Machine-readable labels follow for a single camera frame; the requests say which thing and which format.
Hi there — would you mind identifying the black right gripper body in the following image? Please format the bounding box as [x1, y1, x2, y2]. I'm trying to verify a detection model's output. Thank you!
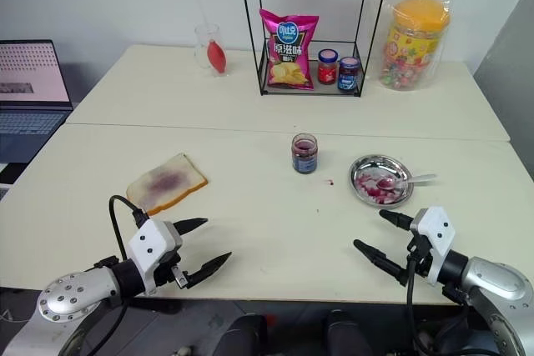
[400, 230, 434, 287]

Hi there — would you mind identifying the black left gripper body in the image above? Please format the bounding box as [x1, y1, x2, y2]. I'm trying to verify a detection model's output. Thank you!
[151, 222, 197, 290]

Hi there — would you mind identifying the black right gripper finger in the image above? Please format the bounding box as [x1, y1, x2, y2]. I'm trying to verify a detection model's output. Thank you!
[378, 210, 415, 233]
[352, 239, 409, 287]

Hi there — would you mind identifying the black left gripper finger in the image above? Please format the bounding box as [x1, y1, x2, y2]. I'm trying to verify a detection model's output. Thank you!
[185, 252, 233, 289]
[172, 217, 209, 238]

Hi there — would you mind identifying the bread slice with jam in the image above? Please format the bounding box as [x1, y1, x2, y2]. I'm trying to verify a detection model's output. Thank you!
[125, 153, 209, 217]

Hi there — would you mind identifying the open glass jam jar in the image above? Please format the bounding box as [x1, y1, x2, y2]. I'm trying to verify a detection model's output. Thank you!
[290, 133, 319, 174]

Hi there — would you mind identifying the blue-lid jar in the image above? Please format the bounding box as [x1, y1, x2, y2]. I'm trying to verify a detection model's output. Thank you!
[336, 57, 363, 93]

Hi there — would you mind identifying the red-lid jar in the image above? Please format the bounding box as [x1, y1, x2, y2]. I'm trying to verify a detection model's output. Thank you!
[317, 48, 340, 85]

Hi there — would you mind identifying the metal spoon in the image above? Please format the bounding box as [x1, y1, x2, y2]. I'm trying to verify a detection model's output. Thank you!
[375, 173, 439, 191]

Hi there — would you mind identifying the round metal plate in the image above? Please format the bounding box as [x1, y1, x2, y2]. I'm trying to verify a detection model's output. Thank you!
[348, 154, 414, 208]

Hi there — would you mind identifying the dark rounded shape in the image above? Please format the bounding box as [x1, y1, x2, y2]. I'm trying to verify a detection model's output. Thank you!
[219, 313, 269, 356]
[324, 309, 373, 356]

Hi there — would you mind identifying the red bulb dropper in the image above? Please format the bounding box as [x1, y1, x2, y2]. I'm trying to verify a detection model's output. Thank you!
[199, 0, 229, 74]

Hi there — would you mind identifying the yellow lidded candy jar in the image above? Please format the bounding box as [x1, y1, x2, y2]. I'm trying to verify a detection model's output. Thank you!
[379, 0, 452, 91]

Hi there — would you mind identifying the clear glass cup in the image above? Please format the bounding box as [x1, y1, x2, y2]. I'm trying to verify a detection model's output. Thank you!
[193, 23, 231, 78]

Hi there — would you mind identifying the pink potato chips bag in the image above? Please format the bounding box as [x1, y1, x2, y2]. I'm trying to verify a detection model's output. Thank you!
[259, 8, 320, 92]

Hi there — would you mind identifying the open grey laptop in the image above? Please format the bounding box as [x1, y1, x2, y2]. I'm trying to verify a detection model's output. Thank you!
[0, 39, 76, 163]

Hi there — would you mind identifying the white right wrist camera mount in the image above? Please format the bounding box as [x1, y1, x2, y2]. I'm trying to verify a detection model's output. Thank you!
[409, 206, 454, 287]

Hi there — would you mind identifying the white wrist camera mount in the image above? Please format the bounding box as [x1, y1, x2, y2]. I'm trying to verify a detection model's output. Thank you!
[127, 218, 185, 293]
[409, 206, 454, 287]

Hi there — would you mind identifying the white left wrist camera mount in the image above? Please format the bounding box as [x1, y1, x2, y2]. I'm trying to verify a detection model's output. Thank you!
[127, 218, 185, 293]

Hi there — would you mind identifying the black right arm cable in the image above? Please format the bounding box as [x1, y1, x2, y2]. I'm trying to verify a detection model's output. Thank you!
[406, 253, 435, 356]

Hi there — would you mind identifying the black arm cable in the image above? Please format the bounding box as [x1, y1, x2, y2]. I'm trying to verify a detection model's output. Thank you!
[108, 195, 149, 266]
[406, 253, 435, 356]

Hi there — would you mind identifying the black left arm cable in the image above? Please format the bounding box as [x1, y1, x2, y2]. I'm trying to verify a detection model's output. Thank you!
[108, 195, 149, 266]

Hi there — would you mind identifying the black wire rack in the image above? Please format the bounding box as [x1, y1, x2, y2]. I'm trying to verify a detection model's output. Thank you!
[236, 0, 395, 99]

